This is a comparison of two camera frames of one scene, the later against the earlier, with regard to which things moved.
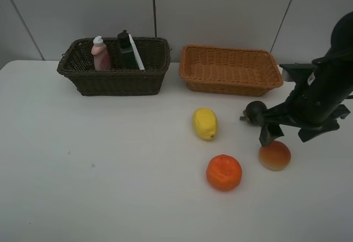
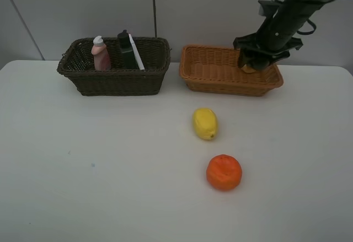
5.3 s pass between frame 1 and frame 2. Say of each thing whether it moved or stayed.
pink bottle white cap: stayed
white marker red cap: stayed
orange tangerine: stayed
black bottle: stayed
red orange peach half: moved
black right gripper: moved
